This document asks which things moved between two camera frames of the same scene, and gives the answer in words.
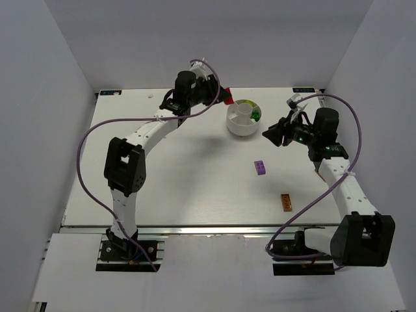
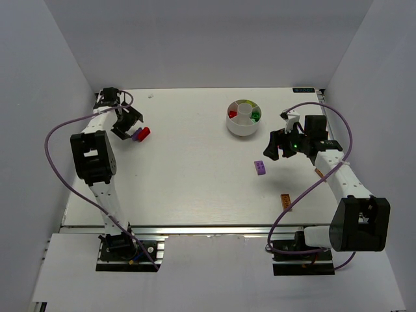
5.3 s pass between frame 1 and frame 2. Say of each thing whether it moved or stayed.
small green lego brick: stayed
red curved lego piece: moved
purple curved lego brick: stayed
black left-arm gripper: moved
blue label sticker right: stayed
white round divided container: stayed
